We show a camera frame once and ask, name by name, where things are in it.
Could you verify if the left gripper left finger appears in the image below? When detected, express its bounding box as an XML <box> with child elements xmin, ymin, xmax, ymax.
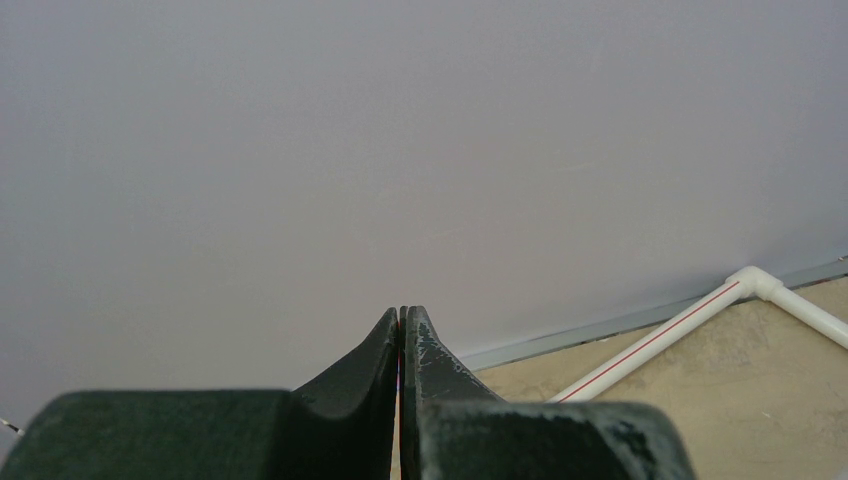
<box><xmin>1</xmin><ymin>309</ymin><xmax>399</xmax><ymax>479</ymax></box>

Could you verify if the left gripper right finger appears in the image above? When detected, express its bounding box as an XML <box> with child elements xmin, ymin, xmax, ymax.
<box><xmin>399</xmin><ymin>306</ymin><xmax>696</xmax><ymax>479</ymax></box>

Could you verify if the white PVC pipe frame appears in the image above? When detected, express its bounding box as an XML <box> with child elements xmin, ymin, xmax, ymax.
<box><xmin>548</xmin><ymin>266</ymin><xmax>847</xmax><ymax>403</ymax></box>

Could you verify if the aluminium table frame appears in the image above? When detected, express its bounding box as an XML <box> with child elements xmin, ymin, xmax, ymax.
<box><xmin>460</xmin><ymin>256</ymin><xmax>847</xmax><ymax>371</ymax></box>

